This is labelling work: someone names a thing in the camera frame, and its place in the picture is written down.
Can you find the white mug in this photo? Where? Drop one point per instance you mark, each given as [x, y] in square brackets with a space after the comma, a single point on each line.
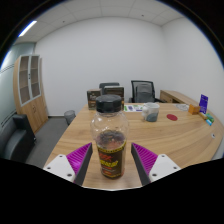
[150, 111]

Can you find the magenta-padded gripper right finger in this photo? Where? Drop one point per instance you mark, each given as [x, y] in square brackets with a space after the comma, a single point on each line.
[146, 159]

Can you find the flat round red coaster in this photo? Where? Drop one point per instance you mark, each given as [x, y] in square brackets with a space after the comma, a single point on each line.
[172, 117]

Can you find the small light blue item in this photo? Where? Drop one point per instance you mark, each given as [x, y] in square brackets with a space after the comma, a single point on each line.
[208, 122]

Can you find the purple package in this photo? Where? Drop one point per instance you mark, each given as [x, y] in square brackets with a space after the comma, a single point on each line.
[203, 103]

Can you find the wooden shelf unit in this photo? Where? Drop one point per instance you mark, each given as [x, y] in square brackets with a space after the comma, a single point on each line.
[30, 100]

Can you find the green and purple sticker sheet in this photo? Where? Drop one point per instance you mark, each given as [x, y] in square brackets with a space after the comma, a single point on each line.
[134, 108]

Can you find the large dark brown box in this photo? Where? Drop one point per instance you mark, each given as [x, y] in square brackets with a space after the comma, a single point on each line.
[115, 90]

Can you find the wooden side desk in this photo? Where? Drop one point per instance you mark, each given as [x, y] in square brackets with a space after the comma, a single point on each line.
[175, 96]

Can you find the small dark brown box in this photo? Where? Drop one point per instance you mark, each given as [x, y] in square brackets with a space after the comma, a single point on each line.
[93, 99]

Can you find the small tan box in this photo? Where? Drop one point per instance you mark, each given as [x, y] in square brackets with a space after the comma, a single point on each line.
[203, 116]

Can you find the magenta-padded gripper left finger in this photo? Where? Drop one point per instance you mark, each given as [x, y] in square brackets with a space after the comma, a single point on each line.
[78, 159]

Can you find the black leather armchair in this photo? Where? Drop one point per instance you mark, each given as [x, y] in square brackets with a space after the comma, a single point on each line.
[15, 140]

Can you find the long ceiling light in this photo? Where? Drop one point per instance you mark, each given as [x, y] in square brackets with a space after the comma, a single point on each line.
[27, 28]

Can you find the clear black-capped drink bottle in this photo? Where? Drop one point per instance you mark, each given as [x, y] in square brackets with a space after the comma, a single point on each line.
[110, 146]

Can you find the grey waste bin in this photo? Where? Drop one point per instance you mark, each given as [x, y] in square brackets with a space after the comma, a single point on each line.
[70, 117]

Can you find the black mesh office chair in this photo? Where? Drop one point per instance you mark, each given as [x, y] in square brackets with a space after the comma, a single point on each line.
[144, 91]

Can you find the plain black chair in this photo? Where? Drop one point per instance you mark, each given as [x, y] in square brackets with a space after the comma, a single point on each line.
[108, 84]

